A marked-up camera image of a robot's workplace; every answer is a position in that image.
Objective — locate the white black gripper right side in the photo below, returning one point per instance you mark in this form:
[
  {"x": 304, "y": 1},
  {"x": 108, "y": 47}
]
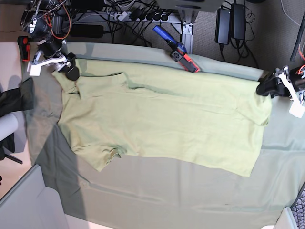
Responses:
[{"x": 62, "y": 62}]

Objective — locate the white black gripper left side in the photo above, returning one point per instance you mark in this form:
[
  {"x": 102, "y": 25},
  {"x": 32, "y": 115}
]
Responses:
[{"x": 301, "y": 95}]

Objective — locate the light green T-shirt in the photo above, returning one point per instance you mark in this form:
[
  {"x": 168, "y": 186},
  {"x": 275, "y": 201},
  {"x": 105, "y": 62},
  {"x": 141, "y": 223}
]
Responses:
[{"x": 118, "y": 108}]

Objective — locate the black power brick under table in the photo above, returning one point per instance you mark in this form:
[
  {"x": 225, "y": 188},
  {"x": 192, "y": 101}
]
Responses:
[{"x": 87, "y": 31}]

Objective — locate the dark green cloth piece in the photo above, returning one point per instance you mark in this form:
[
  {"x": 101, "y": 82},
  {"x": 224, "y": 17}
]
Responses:
[{"x": 18, "y": 99}]

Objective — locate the blue orange clamp left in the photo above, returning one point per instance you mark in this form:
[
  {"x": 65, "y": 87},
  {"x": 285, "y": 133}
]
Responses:
[{"x": 24, "y": 48}]

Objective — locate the blue orange clamp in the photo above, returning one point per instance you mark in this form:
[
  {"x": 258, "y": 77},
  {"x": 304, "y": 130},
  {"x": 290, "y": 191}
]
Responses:
[
  {"x": 24, "y": 48},
  {"x": 179, "y": 52}
]

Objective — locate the grey power strip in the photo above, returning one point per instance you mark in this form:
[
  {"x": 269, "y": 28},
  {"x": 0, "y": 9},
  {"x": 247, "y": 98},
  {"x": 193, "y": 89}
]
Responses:
[{"x": 145, "y": 17}]

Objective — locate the black power adapter left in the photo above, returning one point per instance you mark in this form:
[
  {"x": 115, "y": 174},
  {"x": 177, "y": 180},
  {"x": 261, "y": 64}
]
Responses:
[{"x": 222, "y": 31}]

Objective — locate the black power adapter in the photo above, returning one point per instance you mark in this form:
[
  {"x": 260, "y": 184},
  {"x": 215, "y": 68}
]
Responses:
[
  {"x": 238, "y": 21},
  {"x": 222, "y": 31}
]

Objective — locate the black power adapter right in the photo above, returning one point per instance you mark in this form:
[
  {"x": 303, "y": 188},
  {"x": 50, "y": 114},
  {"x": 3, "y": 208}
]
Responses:
[{"x": 238, "y": 21}]

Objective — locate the blue orange clamp centre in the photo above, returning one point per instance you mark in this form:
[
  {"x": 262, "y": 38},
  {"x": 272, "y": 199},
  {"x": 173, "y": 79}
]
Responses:
[{"x": 179, "y": 52}]

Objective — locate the aluminium table leg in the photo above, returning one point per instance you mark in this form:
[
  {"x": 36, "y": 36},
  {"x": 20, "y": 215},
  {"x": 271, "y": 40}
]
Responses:
[{"x": 187, "y": 18}]

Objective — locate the grey-green table cloth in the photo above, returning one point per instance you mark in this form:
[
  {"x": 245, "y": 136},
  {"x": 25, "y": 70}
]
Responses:
[{"x": 135, "y": 192}]

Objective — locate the grey patterned bin right bottom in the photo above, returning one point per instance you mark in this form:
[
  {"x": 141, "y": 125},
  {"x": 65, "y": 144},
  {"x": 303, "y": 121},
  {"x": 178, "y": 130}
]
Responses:
[{"x": 293, "y": 217}]

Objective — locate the grey bin left bottom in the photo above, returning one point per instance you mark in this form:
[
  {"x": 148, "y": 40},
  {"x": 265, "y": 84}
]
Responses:
[{"x": 29, "y": 204}]

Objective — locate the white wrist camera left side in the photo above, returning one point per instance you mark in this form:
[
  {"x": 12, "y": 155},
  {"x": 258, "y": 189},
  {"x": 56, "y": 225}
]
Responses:
[{"x": 297, "y": 110}]

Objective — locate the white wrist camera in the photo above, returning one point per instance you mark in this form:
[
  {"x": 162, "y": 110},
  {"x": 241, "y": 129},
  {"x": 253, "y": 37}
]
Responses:
[
  {"x": 297, "y": 110},
  {"x": 34, "y": 69}
]

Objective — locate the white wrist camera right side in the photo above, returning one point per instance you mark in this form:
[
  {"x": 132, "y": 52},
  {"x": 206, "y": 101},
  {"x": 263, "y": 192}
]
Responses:
[{"x": 34, "y": 69}]

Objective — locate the white cylindrical post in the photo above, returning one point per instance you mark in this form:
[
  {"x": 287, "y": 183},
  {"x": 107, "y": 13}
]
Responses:
[{"x": 8, "y": 125}]

